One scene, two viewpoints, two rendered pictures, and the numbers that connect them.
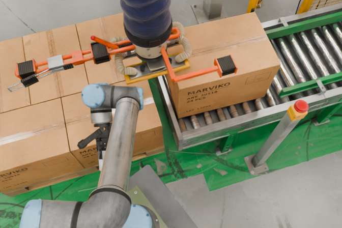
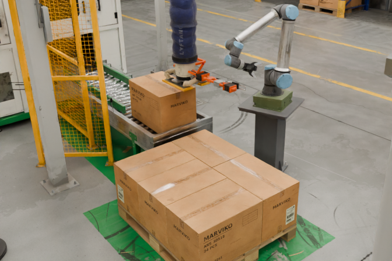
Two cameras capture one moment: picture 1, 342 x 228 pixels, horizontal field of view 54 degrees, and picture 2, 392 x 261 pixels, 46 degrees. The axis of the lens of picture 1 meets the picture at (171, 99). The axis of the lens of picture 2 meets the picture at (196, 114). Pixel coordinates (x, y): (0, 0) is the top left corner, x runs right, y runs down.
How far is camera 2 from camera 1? 4.43 m
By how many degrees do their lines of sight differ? 77
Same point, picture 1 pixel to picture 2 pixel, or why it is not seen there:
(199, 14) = (63, 187)
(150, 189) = (249, 103)
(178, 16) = (66, 200)
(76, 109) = (216, 158)
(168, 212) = not seen: hidden behind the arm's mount
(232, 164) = not seen: hidden behind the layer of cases
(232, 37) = (151, 81)
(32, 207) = (288, 6)
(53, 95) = (212, 170)
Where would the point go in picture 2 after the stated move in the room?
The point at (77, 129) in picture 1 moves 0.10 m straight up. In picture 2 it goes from (230, 154) to (230, 144)
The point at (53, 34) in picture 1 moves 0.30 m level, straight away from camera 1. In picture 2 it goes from (154, 190) to (125, 208)
